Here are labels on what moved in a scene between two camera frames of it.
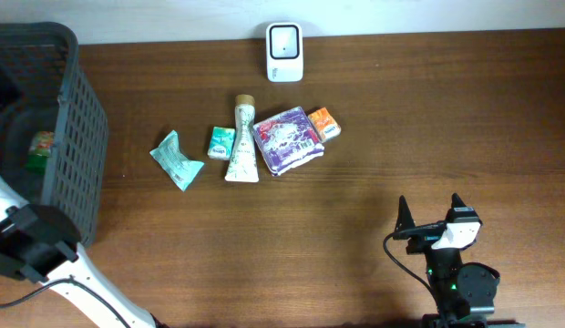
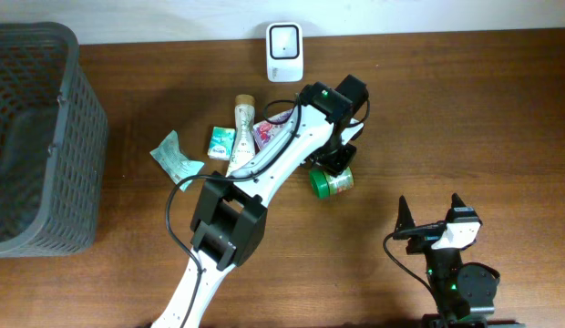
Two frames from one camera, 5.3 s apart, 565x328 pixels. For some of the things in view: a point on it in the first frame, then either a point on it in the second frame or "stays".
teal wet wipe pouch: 178,167 stays
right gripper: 423,237 stays
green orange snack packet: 38,151 → 324,185
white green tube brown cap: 243,166 stays
